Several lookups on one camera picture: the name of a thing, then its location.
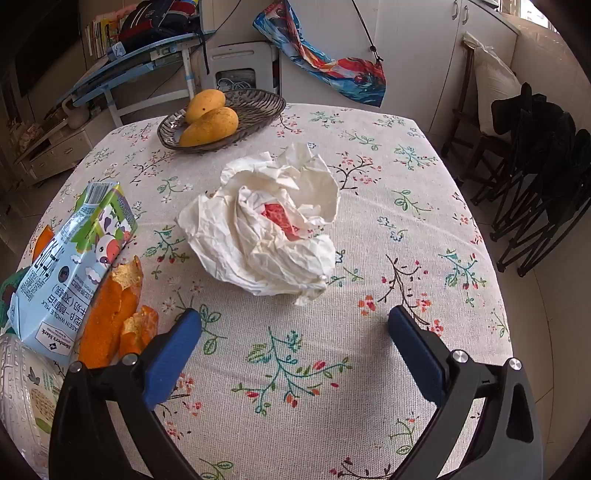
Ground large orange peel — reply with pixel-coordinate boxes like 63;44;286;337
78;255;145;370

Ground white paper bag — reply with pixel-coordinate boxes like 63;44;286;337
177;141;342;308

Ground pale kettlebell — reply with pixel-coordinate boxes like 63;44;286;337
61;97;88;130

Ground white television stand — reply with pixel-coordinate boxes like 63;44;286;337
11;124;93;185

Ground dark striped backpack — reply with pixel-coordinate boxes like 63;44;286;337
119;0;201;40

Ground blue study desk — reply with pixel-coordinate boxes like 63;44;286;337
62;30;218;127

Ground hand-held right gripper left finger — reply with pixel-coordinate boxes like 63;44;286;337
48;308;204;480

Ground row of books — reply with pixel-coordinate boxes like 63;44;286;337
83;7;139;60

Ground clear plastic bottle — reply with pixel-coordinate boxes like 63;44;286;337
0;333;65;467

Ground white plastic stool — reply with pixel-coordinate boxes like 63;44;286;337
199;41;281;95

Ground colourful printed drawstring bag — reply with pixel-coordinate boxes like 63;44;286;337
253;0;387;108

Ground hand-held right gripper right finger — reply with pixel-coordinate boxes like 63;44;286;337
387;305;544;480

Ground white sack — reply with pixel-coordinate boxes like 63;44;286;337
463;31;522;137

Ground black folding chairs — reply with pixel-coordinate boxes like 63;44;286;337
471;82;591;278

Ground yellow mango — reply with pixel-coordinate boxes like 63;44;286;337
179;107;240;147
185;90;227;124

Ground white cabinet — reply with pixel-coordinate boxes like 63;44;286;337
277;0;520;134

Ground small orange peel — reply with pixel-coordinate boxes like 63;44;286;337
119;305;160;358

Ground curved orange peel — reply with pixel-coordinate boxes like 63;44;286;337
30;224;55;264

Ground blue milk carton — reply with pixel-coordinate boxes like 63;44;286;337
7;181;139;357

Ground floral tablecloth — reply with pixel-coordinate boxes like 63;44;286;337
9;102;514;480

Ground dark woven fruit tray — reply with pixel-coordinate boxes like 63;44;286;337
157;89;287;152

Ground dark wooden chair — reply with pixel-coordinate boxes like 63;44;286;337
441;34;513;185

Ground green packet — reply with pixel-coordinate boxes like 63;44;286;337
0;268;31;333

